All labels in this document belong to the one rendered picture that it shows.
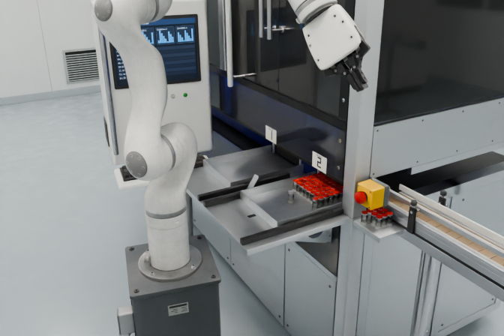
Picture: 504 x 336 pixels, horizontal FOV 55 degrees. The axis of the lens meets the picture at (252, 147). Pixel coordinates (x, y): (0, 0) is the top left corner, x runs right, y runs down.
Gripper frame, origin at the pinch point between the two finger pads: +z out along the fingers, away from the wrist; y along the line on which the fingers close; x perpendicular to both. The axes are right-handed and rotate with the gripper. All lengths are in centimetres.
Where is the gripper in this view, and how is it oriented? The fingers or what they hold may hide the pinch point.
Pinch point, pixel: (358, 81)
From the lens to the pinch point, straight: 100.3
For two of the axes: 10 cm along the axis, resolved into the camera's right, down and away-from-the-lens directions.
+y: 7.0, -4.4, -5.7
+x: 5.4, -1.9, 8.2
